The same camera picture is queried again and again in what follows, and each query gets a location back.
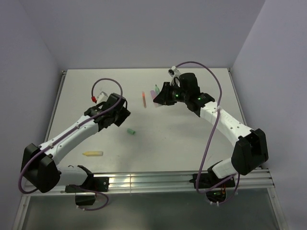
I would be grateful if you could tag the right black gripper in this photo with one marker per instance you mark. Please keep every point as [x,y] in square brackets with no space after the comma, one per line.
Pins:
[163,97]

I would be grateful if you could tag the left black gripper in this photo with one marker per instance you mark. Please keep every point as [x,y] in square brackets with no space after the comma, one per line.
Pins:
[124,113]

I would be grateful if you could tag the orange thin pen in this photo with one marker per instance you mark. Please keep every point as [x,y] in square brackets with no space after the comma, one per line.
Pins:
[144,99]

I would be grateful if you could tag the green highlighter pen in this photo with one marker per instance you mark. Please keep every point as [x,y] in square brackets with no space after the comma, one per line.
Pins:
[157,90]

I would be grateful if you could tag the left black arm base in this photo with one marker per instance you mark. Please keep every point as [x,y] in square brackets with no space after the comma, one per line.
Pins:
[95,185]

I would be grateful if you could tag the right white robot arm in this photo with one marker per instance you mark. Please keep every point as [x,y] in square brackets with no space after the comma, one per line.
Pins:
[250,146]

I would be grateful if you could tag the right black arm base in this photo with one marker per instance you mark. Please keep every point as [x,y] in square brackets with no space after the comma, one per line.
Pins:
[207,181]

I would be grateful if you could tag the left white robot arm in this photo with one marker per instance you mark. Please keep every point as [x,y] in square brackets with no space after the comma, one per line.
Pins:
[40,163]

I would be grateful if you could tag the green pen cap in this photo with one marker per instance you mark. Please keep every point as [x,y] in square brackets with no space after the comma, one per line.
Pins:
[131,131]

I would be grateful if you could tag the yellow highlighter pen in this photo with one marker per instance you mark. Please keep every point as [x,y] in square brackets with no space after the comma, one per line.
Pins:
[93,153]

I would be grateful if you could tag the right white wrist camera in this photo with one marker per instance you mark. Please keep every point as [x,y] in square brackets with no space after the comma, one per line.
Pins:
[175,74]

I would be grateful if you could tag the aluminium front rail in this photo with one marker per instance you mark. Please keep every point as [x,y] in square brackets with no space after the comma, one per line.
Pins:
[159,182]

